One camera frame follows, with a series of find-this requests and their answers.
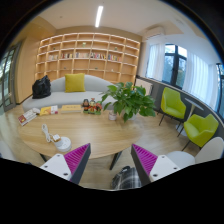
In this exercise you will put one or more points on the far lime green chair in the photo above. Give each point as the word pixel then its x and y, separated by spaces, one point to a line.
pixel 172 105

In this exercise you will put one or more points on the gripper left finger magenta ridged pad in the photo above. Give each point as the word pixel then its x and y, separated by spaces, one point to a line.
pixel 71 165

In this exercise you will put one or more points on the glass door left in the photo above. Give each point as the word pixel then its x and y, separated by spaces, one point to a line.
pixel 7 77

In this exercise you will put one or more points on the colourful toy figurines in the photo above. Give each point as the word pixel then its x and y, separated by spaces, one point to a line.
pixel 92 106

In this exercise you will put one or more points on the yellow cushion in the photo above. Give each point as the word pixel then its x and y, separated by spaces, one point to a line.
pixel 75 82

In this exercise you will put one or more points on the green potted plant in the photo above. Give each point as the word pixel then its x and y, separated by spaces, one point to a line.
pixel 130 100

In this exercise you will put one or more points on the white sheer curtain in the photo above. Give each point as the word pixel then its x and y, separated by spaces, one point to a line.
pixel 201 80

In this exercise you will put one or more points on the near lime green chair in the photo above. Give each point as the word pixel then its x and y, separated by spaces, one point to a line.
pixel 199 129

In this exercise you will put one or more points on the gripper right finger magenta ridged pad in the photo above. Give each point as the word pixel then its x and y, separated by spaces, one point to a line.
pixel 151 167

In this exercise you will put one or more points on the wooden bookshelf wall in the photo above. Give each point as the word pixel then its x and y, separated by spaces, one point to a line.
pixel 110 57

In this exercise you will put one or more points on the ceiling strip light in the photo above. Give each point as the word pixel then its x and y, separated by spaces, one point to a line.
pixel 98 16

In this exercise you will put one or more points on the plaid bag on floor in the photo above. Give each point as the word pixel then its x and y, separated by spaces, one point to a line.
pixel 127 178

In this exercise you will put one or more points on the white chair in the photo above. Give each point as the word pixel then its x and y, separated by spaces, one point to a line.
pixel 212 150

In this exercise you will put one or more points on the yellow and pink book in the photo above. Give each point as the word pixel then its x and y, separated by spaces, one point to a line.
pixel 50 110

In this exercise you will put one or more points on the white charger plug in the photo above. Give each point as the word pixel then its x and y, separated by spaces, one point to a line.
pixel 56 138

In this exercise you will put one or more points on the white radiator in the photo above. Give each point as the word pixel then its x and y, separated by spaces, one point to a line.
pixel 146 85

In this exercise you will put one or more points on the lime green chair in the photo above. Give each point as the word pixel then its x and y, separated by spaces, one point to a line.
pixel 199 129
pixel 172 105

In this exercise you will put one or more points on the black framed window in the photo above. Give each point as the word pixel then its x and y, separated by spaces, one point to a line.
pixel 175 62

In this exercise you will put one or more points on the grey sofa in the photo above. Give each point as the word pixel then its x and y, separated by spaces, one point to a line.
pixel 94 86

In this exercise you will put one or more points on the wall air conditioner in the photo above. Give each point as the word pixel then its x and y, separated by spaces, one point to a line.
pixel 154 32

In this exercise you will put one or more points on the black bag on sofa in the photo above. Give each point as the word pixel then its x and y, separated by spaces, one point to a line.
pixel 41 88

